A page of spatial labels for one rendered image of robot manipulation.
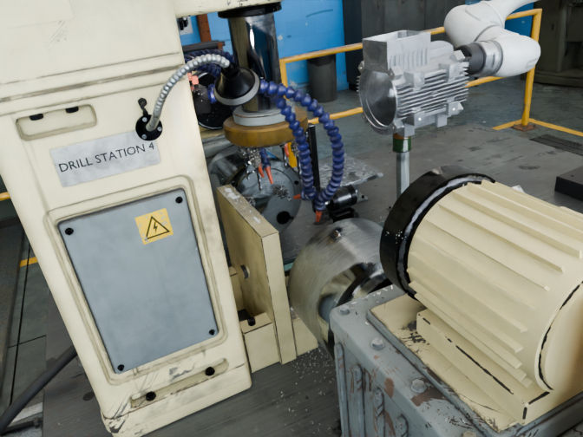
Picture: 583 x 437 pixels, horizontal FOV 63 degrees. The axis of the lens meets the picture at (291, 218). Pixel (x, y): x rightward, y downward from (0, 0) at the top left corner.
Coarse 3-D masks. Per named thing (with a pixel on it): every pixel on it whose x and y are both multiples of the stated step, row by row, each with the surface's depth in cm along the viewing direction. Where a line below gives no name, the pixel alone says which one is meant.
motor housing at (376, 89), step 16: (432, 48) 113; (448, 48) 114; (432, 64) 111; (368, 80) 120; (384, 80) 122; (400, 80) 108; (432, 80) 111; (464, 80) 114; (368, 96) 122; (384, 96) 124; (400, 96) 108; (416, 96) 110; (432, 96) 111; (448, 96) 113; (464, 96) 115; (368, 112) 122; (384, 112) 123; (400, 112) 110; (432, 112) 113; (384, 128) 116
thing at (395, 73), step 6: (456, 54) 112; (462, 54) 112; (456, 60) 112; (462, 60) 112; (360, 66) 117; (396, 66) 106; (360, 72) 118; (390, 72) 107; (396, 72) 106; (402, 72) 106; (390, 78) 107; (396, 78) 107; (462, 108) 118; (366, 120) 122; (390, 126) 113; (396, 126) 111; (402, 126) 112; (396, 132) 113
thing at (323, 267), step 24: (312, 240) 91; (336, 240) 87; (360, 240) 85; (312, 264) 87; (336, 264) 83; (360, 264) 80; (288, 288) 93; (312, 288) 85; (336, 288) 80; (360, 288) 78; (312, 312) 85
